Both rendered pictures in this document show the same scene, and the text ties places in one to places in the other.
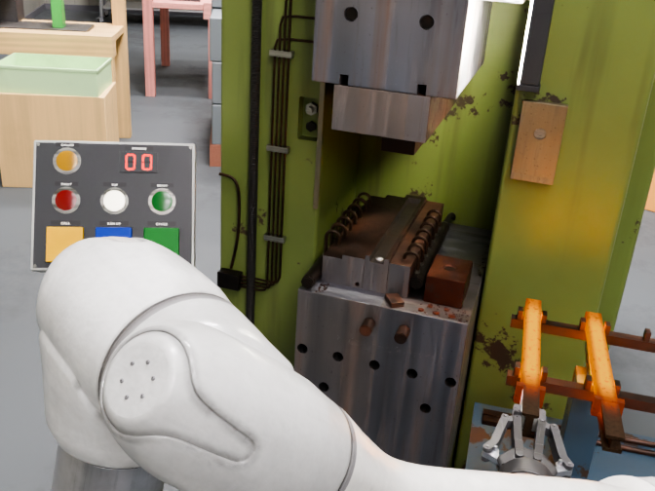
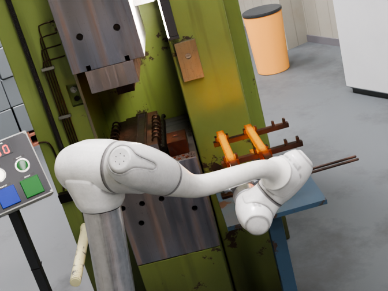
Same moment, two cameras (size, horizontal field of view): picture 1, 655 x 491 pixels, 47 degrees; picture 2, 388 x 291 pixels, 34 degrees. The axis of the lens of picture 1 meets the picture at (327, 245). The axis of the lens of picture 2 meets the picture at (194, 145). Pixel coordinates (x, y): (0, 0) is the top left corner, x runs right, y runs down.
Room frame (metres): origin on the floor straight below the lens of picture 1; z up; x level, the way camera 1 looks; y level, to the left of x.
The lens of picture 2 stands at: (-0.95, 0.27, 1.96)
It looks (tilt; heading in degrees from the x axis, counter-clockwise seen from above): 23 degrees down; 346
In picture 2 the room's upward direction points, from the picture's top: 15 degrees counter-clockwise
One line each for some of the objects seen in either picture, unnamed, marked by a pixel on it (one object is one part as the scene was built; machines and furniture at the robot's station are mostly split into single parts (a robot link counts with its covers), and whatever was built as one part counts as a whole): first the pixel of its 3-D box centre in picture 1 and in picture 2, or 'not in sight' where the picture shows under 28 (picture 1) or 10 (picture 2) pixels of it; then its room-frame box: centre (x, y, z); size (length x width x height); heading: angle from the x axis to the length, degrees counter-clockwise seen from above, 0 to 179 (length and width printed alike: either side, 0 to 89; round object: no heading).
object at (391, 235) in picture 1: (398, 226); (141, 129); (1.71, -0.17, 0.99); 0.42 x 0.05 x 0.01; 164
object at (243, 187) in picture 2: not in sight; (247, 198); (0.78, -0.29, 0.98); 0.09 x 0.06 x 0.09; 76
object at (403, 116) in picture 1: (402, 93); (115, 63); (1.71, -0.15, 1.32); 0.42 x 0.20 x 0.10; 164
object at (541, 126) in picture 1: (538, 142); (189, 60); (1.55, -0.43, 1.27); 0.09 x 0.02 x 0.17; 74
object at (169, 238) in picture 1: (161, 245); (32, 186); (1.48, 0.36, 1.01); 0.07 x 0.05 x 0.07; 99
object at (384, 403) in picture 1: (399, 332); (164, 185); (1.71, -0.20, 0.69); 0.56 x 0.38 x 0.45; 164
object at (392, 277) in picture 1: (387, 238); (138, 138); (1.71, -0.15, 0.96); 0.42 x 0.20 x 0.09; 164
